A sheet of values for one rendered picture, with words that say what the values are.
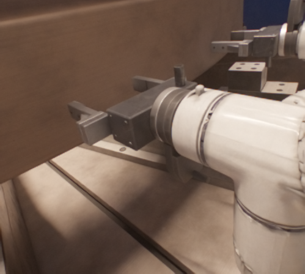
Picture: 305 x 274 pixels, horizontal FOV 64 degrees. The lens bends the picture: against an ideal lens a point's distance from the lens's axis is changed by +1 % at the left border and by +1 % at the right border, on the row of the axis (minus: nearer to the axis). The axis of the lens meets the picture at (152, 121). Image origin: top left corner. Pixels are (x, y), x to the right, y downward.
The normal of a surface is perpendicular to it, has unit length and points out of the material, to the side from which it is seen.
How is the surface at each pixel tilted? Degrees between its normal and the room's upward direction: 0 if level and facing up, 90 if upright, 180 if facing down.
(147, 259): 0
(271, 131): 53
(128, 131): 90
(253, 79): 90
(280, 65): 90
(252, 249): 90
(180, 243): 0
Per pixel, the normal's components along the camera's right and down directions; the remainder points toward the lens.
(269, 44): -0.59, 0.44
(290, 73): -0.16, 0.47
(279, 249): -0.37, 0.48
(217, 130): -0.66, -0.18
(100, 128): 0.69, 0.25
